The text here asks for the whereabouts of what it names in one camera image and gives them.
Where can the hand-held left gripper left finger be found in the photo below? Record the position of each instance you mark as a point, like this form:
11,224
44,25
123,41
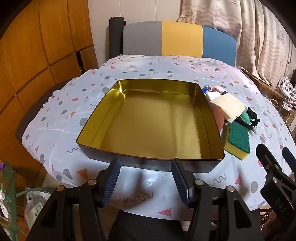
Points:
112,183

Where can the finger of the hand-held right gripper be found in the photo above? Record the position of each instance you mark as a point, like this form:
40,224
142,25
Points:
287,154
266,157

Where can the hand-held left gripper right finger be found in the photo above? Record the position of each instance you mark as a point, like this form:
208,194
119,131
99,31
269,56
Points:
181,184

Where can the green and yellow sponge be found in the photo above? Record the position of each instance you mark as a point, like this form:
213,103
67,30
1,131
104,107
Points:
238,139

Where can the black scrunchie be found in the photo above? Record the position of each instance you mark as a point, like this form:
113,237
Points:
253,113

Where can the brown makeup sponge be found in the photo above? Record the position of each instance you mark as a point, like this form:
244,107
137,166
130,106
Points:
218,118

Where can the beige scrubbing cloth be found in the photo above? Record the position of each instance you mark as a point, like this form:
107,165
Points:
229,105

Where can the gold tin box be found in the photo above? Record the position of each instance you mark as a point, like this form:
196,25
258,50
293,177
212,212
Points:
150,120

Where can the pink towel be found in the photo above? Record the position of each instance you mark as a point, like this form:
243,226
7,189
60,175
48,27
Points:
218,89

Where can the blue tissue pack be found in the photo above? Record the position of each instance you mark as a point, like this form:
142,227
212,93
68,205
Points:
204,90

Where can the floral patterned cloth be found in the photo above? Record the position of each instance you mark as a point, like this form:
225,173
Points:
286,92

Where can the wooden side table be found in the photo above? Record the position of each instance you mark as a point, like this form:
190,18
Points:
261,81

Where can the clear plastic bag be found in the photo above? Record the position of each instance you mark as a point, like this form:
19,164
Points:
35,208

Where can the green plastic wrap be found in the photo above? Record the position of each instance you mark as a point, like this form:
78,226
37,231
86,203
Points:
8,185

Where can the patterned white tablecloth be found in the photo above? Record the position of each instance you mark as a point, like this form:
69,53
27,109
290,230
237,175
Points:
161,67

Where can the pink patterned curtain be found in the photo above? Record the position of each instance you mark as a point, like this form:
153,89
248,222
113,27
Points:
254,34

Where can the grey yellow blue chair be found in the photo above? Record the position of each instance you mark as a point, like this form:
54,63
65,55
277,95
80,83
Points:
180,39

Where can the black rolled mat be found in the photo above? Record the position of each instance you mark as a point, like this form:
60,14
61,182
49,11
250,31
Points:
116,37

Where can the wooden cabinet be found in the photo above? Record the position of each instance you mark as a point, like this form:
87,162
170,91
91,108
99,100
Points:
34,46

